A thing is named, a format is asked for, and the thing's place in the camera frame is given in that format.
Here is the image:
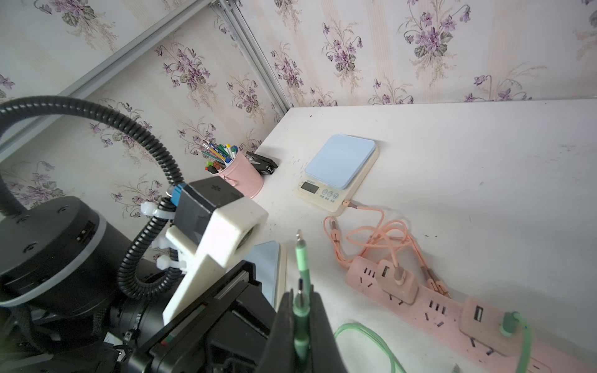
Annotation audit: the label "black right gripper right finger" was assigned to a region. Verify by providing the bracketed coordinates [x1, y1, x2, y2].
[309, 292, 348, 373]

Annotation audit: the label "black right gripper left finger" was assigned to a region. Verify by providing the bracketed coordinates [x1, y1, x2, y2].
[256, 290, 295, 373]

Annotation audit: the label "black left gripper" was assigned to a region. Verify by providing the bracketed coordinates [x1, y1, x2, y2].
[123, 260, 276, 372]

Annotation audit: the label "green charging cable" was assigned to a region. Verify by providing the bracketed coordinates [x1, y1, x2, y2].
[292, 229, 533, 373]

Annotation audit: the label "cream blue front electronic scale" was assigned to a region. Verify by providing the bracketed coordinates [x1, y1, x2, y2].
[244, 241, 288, 311]

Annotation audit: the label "cream blue electronic scale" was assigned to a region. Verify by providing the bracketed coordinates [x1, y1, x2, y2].
[295, 134, 379, 217]
[244, 241, 288, 311]

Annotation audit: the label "pink power strip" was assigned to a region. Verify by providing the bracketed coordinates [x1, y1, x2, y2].
[346, 255, 597, 373]

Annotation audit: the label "pink charging cable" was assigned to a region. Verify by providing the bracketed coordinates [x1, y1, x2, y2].
[323, 200, 452, 299]

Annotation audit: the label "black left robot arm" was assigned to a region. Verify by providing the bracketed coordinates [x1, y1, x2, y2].
[1, 96, 275, 372]

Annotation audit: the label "pink pen holder cup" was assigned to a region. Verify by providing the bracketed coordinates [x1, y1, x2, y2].
[218, 154, 264, 198]

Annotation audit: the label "black stapler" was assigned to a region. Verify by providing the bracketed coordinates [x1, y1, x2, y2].
[245, 152, 278, 175]

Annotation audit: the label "coloured pens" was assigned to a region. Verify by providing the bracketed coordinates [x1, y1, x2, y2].
[200, 140, 235, 173]

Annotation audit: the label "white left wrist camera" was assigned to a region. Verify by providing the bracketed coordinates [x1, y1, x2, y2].
[162, 177, 268, 325]

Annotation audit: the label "aluminium enclosure frame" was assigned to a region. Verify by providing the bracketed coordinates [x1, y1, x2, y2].
[1, 1, 282, 151]

